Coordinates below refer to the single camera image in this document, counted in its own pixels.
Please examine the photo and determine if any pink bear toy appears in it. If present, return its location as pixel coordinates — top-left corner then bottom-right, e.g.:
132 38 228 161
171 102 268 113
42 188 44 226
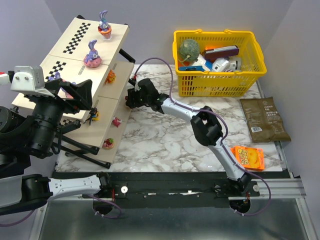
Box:
112 116 123 128

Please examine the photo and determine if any purple bunny cupcake toy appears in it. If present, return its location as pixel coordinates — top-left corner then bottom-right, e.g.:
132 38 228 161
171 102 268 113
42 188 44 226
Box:
97 10 112 40

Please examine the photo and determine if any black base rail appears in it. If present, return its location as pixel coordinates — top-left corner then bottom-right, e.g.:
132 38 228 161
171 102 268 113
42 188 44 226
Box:
49 170 261 210

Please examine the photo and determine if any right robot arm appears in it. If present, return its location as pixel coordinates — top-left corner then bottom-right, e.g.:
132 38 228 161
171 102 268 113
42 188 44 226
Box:
125 78 252 193

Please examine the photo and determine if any orange dragon toy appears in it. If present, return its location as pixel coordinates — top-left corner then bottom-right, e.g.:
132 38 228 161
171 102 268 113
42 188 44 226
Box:
104 69 116 85

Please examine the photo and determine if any blue box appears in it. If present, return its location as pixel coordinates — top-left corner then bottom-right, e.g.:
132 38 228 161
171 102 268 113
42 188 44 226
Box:
178 65 205 72

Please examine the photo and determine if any beige tiered shelf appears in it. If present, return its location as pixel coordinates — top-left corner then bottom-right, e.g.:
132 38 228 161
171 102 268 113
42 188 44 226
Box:
13 16 135 169

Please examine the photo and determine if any purple bunny pink donut toy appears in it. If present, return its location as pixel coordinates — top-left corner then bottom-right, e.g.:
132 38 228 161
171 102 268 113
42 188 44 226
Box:
48 71 74 99

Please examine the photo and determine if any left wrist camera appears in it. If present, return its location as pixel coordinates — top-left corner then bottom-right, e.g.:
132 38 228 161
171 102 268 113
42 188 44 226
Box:
10 66 54 97

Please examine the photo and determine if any strawberry tart toy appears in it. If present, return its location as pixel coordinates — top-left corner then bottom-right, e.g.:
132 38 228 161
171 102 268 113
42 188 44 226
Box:
102 138 115 150

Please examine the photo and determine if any black dragon toy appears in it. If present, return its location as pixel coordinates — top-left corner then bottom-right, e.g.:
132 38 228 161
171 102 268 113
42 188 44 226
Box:
85 107 100 125

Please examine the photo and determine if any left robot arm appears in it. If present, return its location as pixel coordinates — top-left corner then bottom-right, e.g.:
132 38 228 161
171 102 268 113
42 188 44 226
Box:
0 79 112 216

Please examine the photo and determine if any white bottle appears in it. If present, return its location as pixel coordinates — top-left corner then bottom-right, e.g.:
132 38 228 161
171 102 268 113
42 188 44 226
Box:
228 56 242 71

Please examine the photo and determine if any purple box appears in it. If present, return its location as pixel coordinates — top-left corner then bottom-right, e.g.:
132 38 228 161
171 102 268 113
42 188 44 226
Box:
204 45 240 61

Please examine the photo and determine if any orange snack box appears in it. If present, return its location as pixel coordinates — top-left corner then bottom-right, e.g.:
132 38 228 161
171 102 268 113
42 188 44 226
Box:
230 146 265 171

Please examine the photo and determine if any yellow plastic basket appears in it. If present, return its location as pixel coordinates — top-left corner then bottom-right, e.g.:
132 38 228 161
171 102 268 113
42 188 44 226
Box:
172 29 267 97

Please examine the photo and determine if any brown coffee bag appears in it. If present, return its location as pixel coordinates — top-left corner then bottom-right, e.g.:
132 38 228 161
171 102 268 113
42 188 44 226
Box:
240 97 291 143

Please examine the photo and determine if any green melon ball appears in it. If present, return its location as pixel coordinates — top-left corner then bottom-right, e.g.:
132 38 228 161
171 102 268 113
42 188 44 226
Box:
178 38 200 62

